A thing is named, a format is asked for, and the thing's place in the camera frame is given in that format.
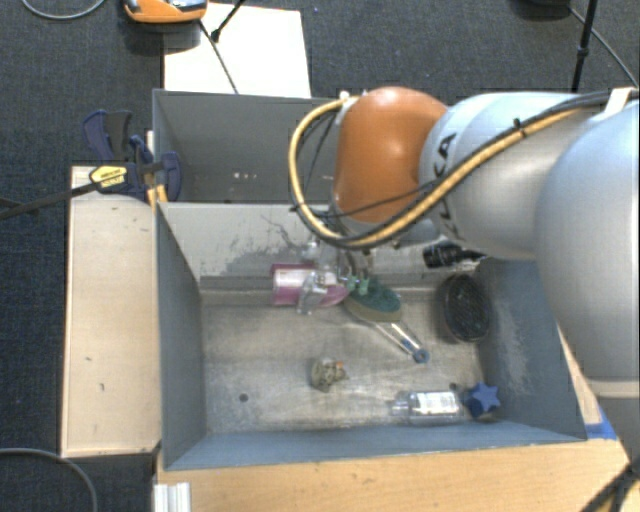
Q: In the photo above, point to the grey metal bin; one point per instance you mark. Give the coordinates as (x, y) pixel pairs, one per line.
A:
(270, 350)

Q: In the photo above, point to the pale wood flat board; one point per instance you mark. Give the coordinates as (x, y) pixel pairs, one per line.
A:
(110, 320)

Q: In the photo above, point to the clear plastic bottle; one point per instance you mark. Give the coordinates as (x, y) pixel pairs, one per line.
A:
(430, 404)

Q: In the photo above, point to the black cylinder on white bracket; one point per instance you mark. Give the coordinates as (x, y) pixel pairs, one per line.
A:
(442, 255)

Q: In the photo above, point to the olive toy animal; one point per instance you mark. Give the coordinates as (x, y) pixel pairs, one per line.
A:
(326, 374)

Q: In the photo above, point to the blue star-shaped block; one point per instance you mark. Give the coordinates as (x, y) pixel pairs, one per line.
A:
(481, 400)

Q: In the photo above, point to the black round mesh disc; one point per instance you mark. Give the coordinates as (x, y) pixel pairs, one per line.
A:
(466, 310)

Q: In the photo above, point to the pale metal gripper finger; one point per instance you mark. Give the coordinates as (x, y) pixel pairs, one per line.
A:
(312, 295)

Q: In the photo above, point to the pink plastic container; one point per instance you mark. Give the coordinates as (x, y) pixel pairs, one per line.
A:
(286, 287)

